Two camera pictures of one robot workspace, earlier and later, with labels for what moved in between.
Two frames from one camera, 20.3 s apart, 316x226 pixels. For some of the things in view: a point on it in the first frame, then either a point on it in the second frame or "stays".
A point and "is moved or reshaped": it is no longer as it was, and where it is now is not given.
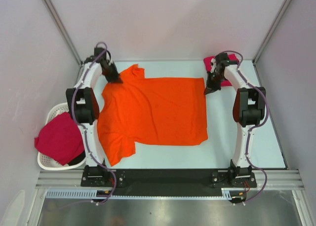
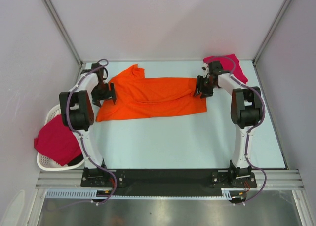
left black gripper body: [111, 73] -> [101, 92]
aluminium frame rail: [265, 179] stays
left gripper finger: [119, 81] -> [113, 92]
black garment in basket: [80, 158] stays
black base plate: [170, 181] stays
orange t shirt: [150, 111] is moved or reshaped
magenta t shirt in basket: [60, 139] stays
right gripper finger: [208, 91] -> [199, 86]
